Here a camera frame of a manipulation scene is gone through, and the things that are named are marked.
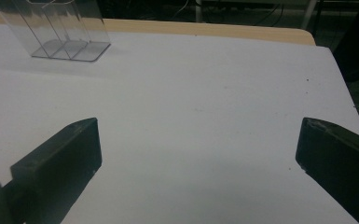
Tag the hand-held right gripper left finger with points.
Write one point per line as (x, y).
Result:
(59, 161)

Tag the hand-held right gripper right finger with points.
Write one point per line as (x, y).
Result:
(338, 161)

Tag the white table mat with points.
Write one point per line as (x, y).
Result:
(183, 124)

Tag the clear acrylic holder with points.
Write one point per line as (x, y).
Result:
(65, 31)

